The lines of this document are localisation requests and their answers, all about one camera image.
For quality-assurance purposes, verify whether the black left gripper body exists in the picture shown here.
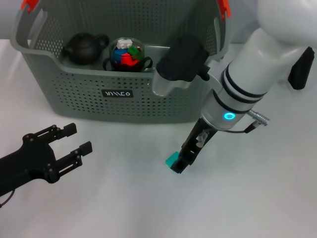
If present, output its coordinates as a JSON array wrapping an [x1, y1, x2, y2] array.
[[0, 132, 57, 196]]

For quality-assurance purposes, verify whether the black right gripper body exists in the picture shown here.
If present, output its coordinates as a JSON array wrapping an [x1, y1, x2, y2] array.
[[180, 119, 218, 164]]

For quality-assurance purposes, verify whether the orange-red sloped brick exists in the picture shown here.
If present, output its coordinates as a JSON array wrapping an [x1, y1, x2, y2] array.
[[121, 56, 136, 67]]

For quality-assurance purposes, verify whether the teal square plate brick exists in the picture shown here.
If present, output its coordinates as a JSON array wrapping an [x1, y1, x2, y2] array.
[[165, 151, 179, 168]]

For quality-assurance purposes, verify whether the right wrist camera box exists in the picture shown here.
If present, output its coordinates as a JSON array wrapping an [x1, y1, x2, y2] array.
[[152, 34, 211, 97]]

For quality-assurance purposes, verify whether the thin gripper cable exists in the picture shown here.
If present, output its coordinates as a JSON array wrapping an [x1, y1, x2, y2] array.
[[222, 123, 259, 135], [0, 190, 15, 209]]

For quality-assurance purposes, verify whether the white brick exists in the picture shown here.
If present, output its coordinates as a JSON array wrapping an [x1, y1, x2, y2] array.
[[116, 39, 132, 50]]

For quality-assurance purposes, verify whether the glass carafe black handle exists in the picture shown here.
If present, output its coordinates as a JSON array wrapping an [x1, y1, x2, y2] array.
[[287, 46, 316, 90]]

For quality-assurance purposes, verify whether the grey perforated storage bin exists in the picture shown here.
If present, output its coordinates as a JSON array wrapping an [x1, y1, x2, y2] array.
[[9, 0, 232, 124]]

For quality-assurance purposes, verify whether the thin left gripper cable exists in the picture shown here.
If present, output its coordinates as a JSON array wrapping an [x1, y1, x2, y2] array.
[[0, 190, 15, 209]]

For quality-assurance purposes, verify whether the thin right gripper cable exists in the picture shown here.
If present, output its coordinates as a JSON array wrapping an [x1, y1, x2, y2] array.
[[222, 123, 259, 135]]

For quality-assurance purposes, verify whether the orange bin handle clip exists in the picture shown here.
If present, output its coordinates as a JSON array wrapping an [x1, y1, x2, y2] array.
[[217, 0, 231, 19], [20, 0, 40, 12]]

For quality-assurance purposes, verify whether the blue square brick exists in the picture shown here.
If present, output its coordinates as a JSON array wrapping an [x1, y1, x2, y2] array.
[[112, 48, 127, 62]]

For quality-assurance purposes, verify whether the dark clay teapot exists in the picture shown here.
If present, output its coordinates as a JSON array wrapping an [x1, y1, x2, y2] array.
[[61, 31, 109, 65]]

